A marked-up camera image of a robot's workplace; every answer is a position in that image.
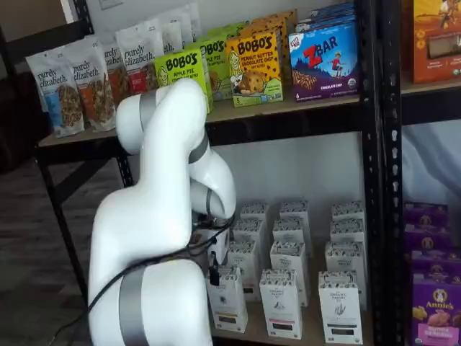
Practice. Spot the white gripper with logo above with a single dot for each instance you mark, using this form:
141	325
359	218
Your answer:
220	247

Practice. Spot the white box yellow strip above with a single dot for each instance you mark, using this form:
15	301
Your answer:
256	210
245	259
252	230
230	299

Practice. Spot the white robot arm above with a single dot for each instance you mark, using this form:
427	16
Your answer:
155	180

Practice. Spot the white box pink strip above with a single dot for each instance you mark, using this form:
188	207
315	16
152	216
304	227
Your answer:
293	209
281	306
290	229
288	256

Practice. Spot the white box green strip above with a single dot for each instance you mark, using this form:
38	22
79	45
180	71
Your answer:
347	210
338	310
345	230
344	257

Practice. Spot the green Bobo's apple pie box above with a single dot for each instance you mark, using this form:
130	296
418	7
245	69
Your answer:
218	72
180	65
227	30

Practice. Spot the yellow Bobo's peanut butter box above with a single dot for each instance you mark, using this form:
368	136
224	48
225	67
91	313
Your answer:
284	47
254	68
292	29

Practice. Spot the purple Annie's box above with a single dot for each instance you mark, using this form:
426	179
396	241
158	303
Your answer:
425	216
428	241
437	313
437	265

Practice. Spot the blue Z Bar box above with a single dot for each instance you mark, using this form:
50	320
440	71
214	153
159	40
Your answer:
324	10
324	22
324	65

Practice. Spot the orange snack box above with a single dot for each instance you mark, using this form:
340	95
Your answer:
436	43

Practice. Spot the black metal shelving rack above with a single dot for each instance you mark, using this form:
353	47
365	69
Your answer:
392	216
371	180

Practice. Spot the purely elizabeth bag orange label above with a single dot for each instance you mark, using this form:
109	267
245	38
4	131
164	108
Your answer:
95	97
113	79

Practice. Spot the purely elizabeth bag red label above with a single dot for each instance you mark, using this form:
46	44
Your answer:
138	54

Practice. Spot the purely elizabeth bag blue label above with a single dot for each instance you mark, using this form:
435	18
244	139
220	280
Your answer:
57	101

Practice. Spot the white purely elizabeth bag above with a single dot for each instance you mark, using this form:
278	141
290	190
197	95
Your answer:
189	21
171	34

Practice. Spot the white draped sheet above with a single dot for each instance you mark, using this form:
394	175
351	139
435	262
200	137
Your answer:
432	162

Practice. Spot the dark brown sofa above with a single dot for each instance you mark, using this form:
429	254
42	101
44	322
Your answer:
18	122

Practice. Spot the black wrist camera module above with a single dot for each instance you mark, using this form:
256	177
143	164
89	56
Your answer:
205	221

